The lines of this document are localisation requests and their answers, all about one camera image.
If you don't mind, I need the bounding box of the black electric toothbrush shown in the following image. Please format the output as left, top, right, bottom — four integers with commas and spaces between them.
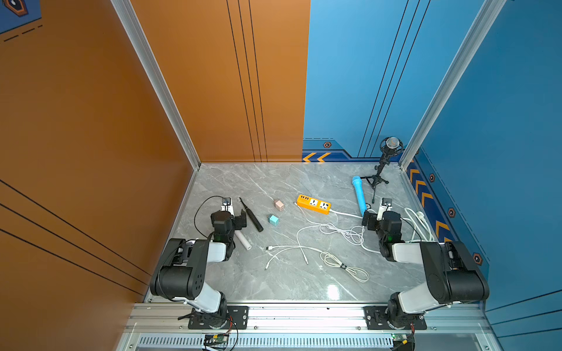
239, 197, 263, 233

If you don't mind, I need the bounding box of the teal charger cube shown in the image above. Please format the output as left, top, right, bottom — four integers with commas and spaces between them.
269, 215, 280, 226

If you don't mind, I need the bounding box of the beige cable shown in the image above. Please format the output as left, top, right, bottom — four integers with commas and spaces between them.
319, 251, 370, 284

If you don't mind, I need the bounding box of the orange power strip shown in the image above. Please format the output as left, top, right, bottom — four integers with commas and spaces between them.
297, 195, 332, 215

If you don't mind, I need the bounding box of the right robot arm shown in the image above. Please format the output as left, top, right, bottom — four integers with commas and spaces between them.
362, 210, 490, 329

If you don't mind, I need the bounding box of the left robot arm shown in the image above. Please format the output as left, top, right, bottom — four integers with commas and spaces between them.
149, 211, 247, 329

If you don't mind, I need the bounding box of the white electric toothbrush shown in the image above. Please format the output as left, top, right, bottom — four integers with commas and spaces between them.
235, 230, 252, 251

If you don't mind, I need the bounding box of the blue microphone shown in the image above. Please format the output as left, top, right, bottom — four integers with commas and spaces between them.
352, 176, 367, 216

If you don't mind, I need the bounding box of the pink charger cube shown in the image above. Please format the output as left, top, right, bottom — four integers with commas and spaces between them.
274, 200, 285, 211

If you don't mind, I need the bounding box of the right green circuit board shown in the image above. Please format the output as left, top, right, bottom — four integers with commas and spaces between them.
392, 333, 415, 347

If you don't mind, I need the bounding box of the green circuit board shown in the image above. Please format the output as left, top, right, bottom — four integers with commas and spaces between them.
203, 333, 230, 348
392, 333, 415, 347

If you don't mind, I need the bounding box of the left green circuit board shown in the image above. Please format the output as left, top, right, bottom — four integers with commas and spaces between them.
203, 333, 230, 348

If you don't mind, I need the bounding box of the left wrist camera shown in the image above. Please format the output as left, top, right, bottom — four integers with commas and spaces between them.
221, 197, 234, 216

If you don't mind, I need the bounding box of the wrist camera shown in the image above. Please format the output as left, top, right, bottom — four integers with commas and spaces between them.
221, 197, 234, 216
377, 197, 392, 221

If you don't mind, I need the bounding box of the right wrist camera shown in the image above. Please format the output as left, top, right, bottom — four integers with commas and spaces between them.
377, 197, 392, 221

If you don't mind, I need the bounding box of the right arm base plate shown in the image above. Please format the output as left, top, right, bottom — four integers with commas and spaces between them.
363, 306, 427, 331

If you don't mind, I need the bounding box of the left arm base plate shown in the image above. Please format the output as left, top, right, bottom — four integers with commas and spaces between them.
186, 305, 250, 331

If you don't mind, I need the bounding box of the aluminium front rail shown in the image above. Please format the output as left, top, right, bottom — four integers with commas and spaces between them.
124, 301, 493, 334

